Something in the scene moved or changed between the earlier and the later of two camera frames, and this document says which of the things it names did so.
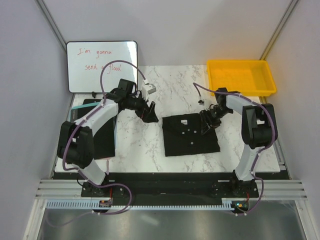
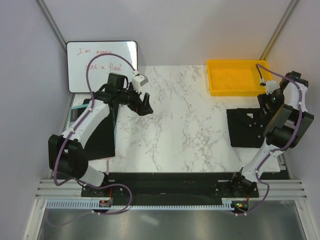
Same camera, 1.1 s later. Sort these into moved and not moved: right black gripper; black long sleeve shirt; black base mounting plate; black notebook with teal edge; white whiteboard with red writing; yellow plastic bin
Moved: right black gripper; black long sleeve shirt
Not moved: yellow plastic bin; black base mounting plate; black notebook with teal edge; white whiteboard with red writing
